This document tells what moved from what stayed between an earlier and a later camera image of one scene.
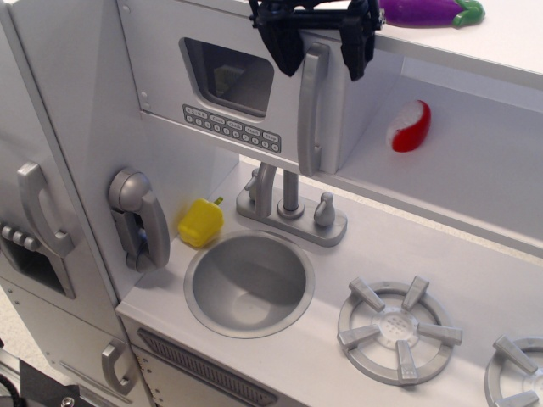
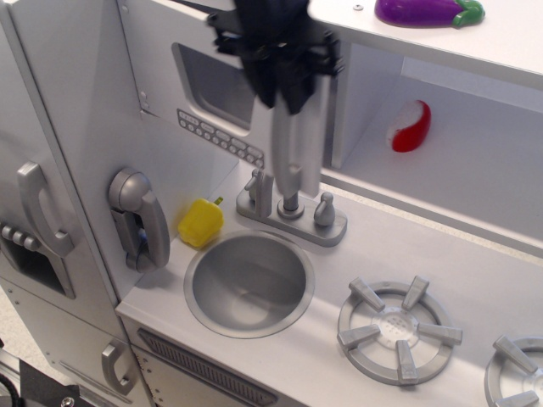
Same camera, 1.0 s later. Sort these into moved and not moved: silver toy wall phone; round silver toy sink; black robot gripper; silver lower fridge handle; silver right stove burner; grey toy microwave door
Moved: grey toy microwave door; black robot gripper
Not moved: round silver toy sink; silver toy wall phone; silver right stove burner; silver lower fridge handle
